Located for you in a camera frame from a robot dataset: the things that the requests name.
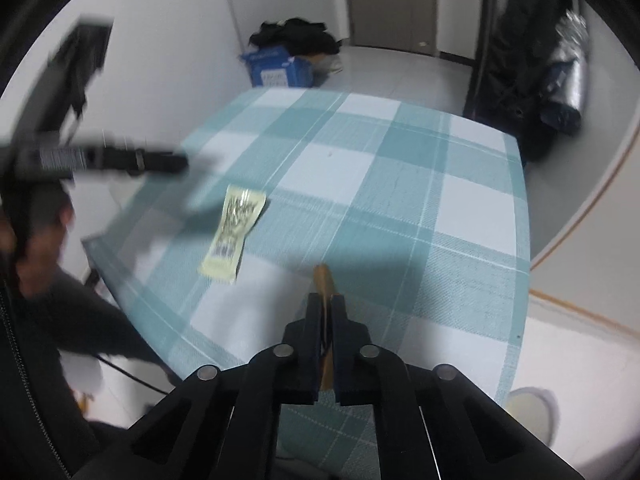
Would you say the pale yellow candy wrapper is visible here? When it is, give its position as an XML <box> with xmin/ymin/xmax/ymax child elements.
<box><xmin>198</xmin><ymin>185</ymin><xmax>267</xmax><ymax>283</ymax></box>

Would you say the orange packet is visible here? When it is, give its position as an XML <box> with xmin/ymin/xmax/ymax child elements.
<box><xmin>314</xmin><ymin>263</ymin><xmax>336</xmax><ymax>391</ymax></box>

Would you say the person's left forearm black sleeve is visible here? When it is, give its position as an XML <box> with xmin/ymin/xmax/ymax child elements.
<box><xmin>1</xmin><ymin>269</ymin><xmax>163</xmax><ymax>479</ymax></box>

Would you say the white trash bin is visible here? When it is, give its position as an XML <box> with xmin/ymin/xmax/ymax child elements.
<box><xmin>506</xmin><ymin>387</ymin><xmax>560</xmax><ymax>448</ymax></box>

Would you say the person's left hand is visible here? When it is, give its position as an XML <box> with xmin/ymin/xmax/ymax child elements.
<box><xmin>1</xmin><ymin>180</ymin><xmax>74</xmax><ymax>301</ymax></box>

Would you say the blue cardboard box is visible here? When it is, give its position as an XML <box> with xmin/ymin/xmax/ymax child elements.
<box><xmin>240</xmin><ymin>46</ymin><xmax>314</xmax><ymax>88</ymax></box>

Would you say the black clothes pile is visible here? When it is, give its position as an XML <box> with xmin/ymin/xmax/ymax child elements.
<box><xmin>248</xmin><ymin>18</ymin><xmax>342</xmax><ymax>56</ymax></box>

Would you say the teal plaid tablecloth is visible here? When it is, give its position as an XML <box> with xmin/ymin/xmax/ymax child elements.
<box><xmin>86</xmin><ymin>88</ymin><xmax>530</xmax><ymax>479</ymax></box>

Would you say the grey-brown door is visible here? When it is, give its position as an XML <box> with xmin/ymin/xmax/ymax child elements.
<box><xmin>347</xmin><ymin>0</ymin><xmax>437</xmax><ymax>55</ymax></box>

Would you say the silver folded umbrella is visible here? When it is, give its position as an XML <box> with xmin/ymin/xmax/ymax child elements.
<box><xmin>540</xmin><ymin>10</ymin><xmax>589</xmax><ymax>136</ymax></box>

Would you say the black hanging coat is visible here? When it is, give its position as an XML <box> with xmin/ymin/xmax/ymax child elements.
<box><xmin>475</xmin><ymin>0</ymin><xmax>572</xmax><ymax>164</ymax></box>

